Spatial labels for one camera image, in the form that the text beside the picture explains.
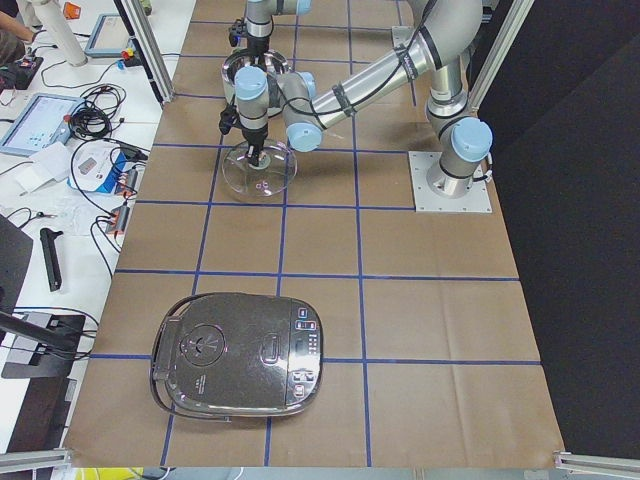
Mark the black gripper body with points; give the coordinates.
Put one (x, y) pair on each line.
(252, 137)
(257, 44)

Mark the clear glass pot lid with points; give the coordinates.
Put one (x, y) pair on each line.
(266, 175)

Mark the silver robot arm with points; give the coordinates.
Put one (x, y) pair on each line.
(281, 114)
(259, 25)

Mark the pale green cooking pot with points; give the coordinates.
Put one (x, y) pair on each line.
(271, 61)

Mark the far teach pendant tablet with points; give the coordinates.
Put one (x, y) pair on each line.
(109, 37)

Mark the teach pendant tablet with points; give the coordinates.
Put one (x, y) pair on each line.
(43, 122)
(109, 37)

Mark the grey adapter box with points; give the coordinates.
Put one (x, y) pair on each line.
(118, 220)

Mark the white blue booklet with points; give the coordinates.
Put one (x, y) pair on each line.
(106, 167)

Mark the near teach pendant tablet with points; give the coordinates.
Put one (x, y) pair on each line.
(43, 122)

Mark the white cylindrical pillar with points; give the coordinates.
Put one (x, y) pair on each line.
(54, 22)

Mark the silver electric rice cooker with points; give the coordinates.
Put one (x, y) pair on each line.
(229, 354)

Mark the black bar tool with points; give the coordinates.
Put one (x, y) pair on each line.
(47, 239)

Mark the brown paper table cover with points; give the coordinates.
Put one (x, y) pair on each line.
(430, 355)

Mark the aluminium frame post left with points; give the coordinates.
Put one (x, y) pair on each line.
(144, 41)

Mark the aluminium frame post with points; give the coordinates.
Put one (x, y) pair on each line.
(509, 29)
(144, 41)

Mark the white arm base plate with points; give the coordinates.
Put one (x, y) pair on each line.
(436, 192)

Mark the aluminium frame post right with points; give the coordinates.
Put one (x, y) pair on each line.
(509, 29)

